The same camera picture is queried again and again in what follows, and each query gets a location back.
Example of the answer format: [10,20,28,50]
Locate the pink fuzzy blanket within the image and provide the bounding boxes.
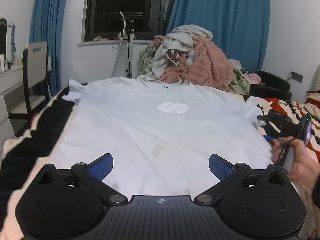
[154,34,234,92]

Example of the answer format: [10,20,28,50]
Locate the pink slipper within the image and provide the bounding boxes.
[30,114,42,128]

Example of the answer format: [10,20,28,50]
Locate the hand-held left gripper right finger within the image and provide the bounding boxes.
[194,154,290,207]

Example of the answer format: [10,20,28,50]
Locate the wavy vanity mirror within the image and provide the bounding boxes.
[0,17,17,63]

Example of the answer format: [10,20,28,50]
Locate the pink garment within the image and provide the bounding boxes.
[246,73,262,84]

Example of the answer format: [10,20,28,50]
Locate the black armchair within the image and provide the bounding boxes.
[249,71,293,103]

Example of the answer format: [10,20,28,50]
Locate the white and black chair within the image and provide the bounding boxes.
[9,42,50,135]

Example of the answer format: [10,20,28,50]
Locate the garment steamer stand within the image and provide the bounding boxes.
[110,11,137,79]

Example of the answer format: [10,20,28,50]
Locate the blue curtain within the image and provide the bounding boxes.
[29,0,70,90]
[165,0,270,74]

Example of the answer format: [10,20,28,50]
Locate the dark window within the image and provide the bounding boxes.
[84,0,178,43]

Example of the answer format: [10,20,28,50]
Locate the beige cloth on windowsill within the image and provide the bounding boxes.
[91,35,120,42]

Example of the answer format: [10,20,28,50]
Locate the striped fleece blanket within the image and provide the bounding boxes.
[0,86,320,240]

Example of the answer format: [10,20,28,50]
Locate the white T-shirt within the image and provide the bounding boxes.
[51,75,274,198]

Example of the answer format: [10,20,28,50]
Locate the pile of clothes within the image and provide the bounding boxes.
[137,41,250,95]

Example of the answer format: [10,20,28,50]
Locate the person's right hand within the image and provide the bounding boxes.
[271,137,320,188]

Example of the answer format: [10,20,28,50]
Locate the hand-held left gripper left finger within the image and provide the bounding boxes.
[32,154,128,207]

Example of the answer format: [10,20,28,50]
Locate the group of cosmetic bottles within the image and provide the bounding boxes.
[0,54,23,72]

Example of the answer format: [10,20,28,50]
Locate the grey hoodie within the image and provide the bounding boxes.
[151,24,213,78]

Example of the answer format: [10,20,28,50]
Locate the dark wall socket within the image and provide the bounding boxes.
[289,71,304,83]

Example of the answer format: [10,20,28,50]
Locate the white dresser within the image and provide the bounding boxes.
[0,64,25,140]

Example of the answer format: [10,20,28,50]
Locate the cream knit pillow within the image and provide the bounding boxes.
[314,64,320,92]

